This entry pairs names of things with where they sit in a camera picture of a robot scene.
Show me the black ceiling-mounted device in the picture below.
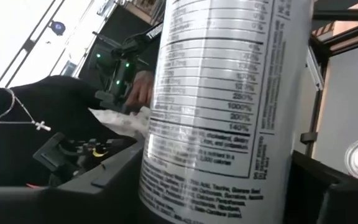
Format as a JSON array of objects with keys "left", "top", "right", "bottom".
[{"left": 48, "top": 20, "right": 67, "bottom": 37}]

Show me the white printed cloth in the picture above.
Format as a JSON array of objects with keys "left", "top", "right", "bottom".
[{"left": 88, "top": 105, "right": 152, "bottom": 140}]

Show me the white Celsius Peach Vibe can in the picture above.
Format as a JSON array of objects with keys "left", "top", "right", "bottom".
[{"left": 137, "top": 0, "right": 316, "bottom": 224}]

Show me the person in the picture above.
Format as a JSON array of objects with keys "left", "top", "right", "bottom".
[{"left": 0, "top": 75, "right": 139, "bottom": 187}]

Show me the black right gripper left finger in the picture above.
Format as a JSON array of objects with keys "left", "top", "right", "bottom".
[{"left": 0, "top": 140, "right": 148, "bottom": 224}]

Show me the yellow tag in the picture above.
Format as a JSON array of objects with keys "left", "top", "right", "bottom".
[{"left": 91, "top": 148, "right": 109, "bottom": 158}]

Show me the silver cross necklace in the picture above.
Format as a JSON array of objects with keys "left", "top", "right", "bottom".
[{"left": 0, "top": 88, "right": 52, "bottom": 132}]

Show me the white metal bracket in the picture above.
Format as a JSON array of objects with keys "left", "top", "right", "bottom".
[{"left": 305, "top": 45, "right": 325, "bottom": 92}]

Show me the person's hand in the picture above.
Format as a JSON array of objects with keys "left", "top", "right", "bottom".
[{"left": 125, "top": 70, "right": 155, "bottom": 108}]

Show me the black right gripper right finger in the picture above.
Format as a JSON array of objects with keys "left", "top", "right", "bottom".
[{"left": 283, "top": 151, "right": 358, "bottom": 224}]

